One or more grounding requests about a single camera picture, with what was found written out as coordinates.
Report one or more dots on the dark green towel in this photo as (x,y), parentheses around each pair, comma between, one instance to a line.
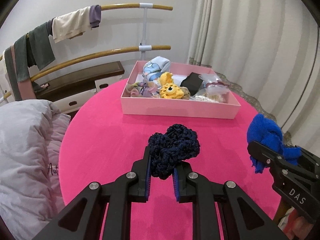
(34,49)

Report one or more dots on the dark wood bench cabinet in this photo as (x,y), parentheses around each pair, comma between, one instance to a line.
(71,91)

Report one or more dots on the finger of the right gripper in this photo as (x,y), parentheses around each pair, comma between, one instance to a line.
(270,159)
(308,160)

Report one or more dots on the yellow crochet toy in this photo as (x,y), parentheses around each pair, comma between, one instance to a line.
(168,89)

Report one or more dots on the beige crochet item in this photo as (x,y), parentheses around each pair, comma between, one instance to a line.
(186,93)

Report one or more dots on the bright blue knitted item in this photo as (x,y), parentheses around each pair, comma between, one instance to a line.
(267,133)

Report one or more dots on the pink round table mat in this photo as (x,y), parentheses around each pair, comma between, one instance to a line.
(101,144)

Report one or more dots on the cream curtain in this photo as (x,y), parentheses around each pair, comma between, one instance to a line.
(271,49)

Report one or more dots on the person's right hand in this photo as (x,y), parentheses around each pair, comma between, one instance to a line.
(296,226)

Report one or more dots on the grey duvet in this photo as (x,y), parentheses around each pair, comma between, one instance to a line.
(31,135)

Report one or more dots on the purple cloth on rail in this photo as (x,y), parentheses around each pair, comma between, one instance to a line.
(95,16)

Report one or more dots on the pastel scrunchie bundle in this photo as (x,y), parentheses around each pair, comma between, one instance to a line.
(142,89)

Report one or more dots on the cream cloth on rail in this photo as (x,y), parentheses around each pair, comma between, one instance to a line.
(70,25)

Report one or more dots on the pink and grey towel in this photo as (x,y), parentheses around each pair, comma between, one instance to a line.
(20,90)

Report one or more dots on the light blue printed cloth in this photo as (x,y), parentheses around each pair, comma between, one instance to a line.
(153,69)

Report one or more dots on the wooden barre rail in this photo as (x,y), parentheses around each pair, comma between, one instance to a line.
(131,6)
(141,48)

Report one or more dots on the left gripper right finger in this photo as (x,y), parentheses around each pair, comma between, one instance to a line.
(221,211)

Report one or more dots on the black pouch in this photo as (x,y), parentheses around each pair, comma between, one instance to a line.
(192,82)

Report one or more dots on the clear plastic bag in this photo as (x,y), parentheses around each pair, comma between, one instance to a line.
(212,90)

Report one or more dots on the upper wooden barre rail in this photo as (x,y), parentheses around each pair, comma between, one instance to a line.
(131,6)

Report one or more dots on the lower wooden barre rail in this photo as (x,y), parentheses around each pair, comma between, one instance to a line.
(141,48)

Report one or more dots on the white barre post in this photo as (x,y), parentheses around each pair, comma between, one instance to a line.
(145,7)

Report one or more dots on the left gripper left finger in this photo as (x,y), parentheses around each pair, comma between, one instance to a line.
(103,211)

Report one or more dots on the dark navy knitted item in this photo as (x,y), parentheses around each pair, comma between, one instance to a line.
(168,150)

